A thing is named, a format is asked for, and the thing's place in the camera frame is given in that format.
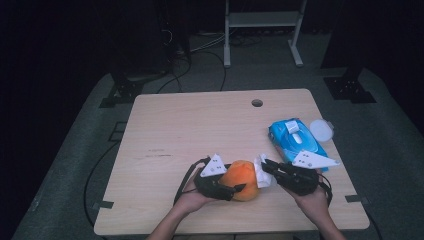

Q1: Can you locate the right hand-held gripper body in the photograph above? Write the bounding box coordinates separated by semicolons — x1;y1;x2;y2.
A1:
279;149;341;197

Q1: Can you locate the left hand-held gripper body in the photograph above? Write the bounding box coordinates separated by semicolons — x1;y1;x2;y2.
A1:
193;153;235;202

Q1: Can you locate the orange plush toy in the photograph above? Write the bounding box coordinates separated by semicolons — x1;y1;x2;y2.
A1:
218;159;261;203

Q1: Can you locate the white wet wipe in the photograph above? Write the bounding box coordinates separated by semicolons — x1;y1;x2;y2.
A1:
253;153;278;190

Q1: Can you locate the blue wet wipe pack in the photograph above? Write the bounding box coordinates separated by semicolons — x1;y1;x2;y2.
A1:
268;117;330;173

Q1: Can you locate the person's right hand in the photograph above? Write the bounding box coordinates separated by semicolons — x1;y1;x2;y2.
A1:
287;179;333;229

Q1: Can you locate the person's left hand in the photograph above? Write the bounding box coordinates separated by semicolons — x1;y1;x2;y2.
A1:
172;175;218;217

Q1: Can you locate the white round plastic lid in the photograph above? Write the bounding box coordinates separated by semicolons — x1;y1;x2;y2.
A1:
309;118;335;143

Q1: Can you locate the black tape strip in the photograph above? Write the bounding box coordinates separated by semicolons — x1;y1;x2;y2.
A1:
92;200;115;210
344;194;370;204

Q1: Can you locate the black stand base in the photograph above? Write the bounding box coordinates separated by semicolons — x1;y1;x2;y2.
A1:
322;66;378;105
99;74;169;109

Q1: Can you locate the white metal stand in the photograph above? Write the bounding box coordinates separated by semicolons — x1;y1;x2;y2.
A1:
223;0;308;69

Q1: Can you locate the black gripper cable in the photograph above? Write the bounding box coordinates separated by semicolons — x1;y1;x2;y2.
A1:
172;156;210;206
316;173;335;207

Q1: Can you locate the black floor cable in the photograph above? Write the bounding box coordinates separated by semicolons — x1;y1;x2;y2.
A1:
83;141;120;231
196;49;228;92
155;55;193;95

